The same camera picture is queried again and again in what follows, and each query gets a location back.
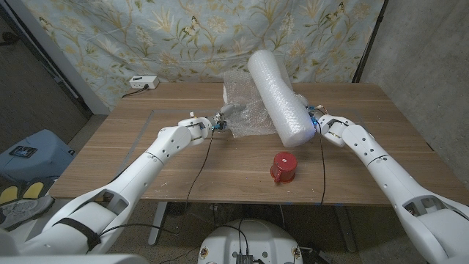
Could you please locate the thin black left wrist cable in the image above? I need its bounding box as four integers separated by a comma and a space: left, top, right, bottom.
98, 130, 215, 238

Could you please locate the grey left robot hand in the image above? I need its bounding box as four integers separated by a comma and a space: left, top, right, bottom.
211, 103, 247, 133

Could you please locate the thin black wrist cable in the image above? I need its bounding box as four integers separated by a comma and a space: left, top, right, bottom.
98, 130, 215, 238
314, 120, 327, 205

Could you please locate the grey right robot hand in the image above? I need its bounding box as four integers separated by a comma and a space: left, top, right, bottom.
306, 105, 321, 128

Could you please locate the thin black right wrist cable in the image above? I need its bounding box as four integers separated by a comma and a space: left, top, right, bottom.
314, 120, 327, 205

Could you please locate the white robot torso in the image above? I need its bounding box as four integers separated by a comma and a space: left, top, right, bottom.
197, 219, 304, 264

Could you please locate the black torso cable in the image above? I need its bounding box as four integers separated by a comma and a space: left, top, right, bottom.
218, 219, 251, 256

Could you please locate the black outlet power cord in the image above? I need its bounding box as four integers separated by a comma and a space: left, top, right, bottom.
121, 84, 150, 99

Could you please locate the white table leg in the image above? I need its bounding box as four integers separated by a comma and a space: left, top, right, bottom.
147, 201, 169, 246

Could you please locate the white power outlet box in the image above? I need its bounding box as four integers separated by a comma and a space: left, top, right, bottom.
128, 76, 160, 90

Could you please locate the white robot chest rim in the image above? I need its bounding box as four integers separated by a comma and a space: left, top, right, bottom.
0, 254, 149, 264

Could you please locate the floral printed backdrop cloth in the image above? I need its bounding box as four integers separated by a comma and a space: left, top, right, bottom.
20, 0, 385, 111

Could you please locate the grey sneaker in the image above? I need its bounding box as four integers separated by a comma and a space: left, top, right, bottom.
0, 194, 56, 234

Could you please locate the red mug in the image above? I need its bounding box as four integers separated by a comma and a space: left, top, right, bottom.
270, 151, 298, 184

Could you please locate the yellow and black shoe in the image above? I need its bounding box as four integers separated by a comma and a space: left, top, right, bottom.
0, 181, 51, 206

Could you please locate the black backdrop pole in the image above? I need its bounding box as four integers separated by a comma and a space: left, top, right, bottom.
351, 0, 389, 84

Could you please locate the clear bubble wrap roll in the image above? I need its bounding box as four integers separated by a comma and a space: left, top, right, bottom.
222, 49, 317, 148

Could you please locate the grey table leg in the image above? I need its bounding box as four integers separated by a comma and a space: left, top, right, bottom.
333, 205, 358, 253

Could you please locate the black flat device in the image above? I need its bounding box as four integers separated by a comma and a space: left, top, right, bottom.
8, 145, 38, 159

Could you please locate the pale grey backdrop pole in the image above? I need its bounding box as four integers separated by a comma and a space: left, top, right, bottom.
5, 0, 111, 115

